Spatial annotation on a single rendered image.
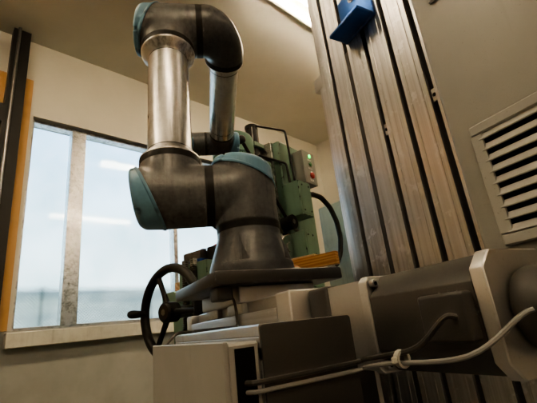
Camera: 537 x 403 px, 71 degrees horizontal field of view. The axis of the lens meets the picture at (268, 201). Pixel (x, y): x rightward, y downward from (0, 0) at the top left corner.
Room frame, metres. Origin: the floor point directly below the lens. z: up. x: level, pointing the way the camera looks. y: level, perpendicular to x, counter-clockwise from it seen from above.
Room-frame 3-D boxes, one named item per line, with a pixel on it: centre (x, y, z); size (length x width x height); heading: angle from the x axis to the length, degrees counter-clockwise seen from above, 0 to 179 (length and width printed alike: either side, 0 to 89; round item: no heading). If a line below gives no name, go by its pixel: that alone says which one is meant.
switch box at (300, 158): (1.59, -0.18, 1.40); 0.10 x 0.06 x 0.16; 142
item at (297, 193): (1.50, -0.13, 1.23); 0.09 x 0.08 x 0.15; 142
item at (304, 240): (1.47, -0.11, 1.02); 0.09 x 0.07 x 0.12; 52
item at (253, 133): (1.53, 0.04, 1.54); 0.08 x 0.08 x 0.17; 52
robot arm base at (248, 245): (0.67, 0.04, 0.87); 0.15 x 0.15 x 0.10
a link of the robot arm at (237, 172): (0.67, 0.05, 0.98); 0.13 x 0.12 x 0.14; 101
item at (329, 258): (1.36, 0.04, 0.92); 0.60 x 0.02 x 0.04; 52
